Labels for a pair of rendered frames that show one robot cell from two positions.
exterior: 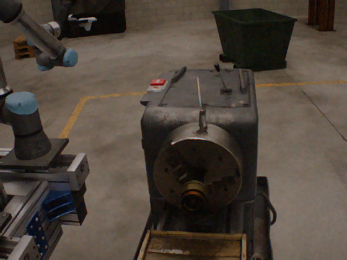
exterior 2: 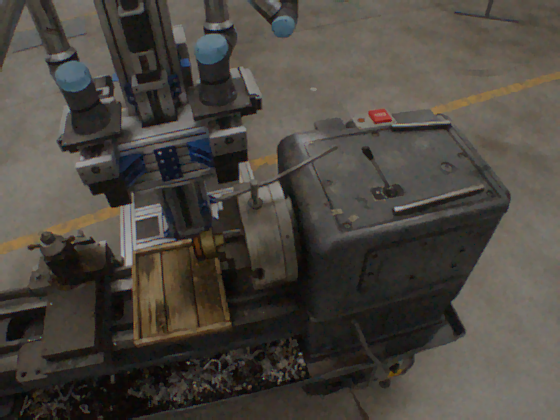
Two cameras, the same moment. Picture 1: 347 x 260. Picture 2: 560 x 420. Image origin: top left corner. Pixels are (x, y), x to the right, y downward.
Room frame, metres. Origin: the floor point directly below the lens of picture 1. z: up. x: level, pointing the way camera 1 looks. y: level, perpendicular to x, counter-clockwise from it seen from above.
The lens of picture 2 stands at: (0.91, -0.82, 2.06)
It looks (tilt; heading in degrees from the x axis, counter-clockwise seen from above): 49 degrees down; 66
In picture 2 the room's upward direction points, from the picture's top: 2 degrees counter-clockwise
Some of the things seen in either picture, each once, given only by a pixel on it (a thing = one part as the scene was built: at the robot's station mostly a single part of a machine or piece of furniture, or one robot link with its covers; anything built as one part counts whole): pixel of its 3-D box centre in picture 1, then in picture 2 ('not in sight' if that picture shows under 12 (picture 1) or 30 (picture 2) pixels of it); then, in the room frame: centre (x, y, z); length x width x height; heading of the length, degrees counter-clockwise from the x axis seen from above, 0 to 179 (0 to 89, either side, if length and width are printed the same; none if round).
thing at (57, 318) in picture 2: not in sight; (73, 293); (0.55, 0.06, 0.95); 0.43 x 0.17 x 0.05; 78
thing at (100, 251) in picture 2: not in sight; (78, 267); (0.59, 0.11, 0.99); 0.20 x 0.10 x 0.05; 168
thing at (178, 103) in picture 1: (204, 126); (383, 207); (1.55, -0.15, 1.06); 0.59 x 0.48 x 0.39; 168
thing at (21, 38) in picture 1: (37, 42); not in sight; (8.75, 3.02, 0.22); 1.25 x 0.86 x 0.44; 1
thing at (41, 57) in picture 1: (46, 57); (287, 10); (1.55, 0.51, 1.46); 0.11 x 0.08 x 0.11; 59
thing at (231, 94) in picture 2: (30, 139); (216, 84); (1.26, 0.54, 1.21); 0.15 x 0.15 x 0.10
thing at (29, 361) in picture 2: not in sight; (66, 307); (0.50, 0.05, 0.90); 0.47 x 0.30 x 0.06; 78
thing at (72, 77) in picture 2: not in sight; (76, 84); (0.77, 0.64, 1.33); 0.13 x 0.12 x 0.14; 101
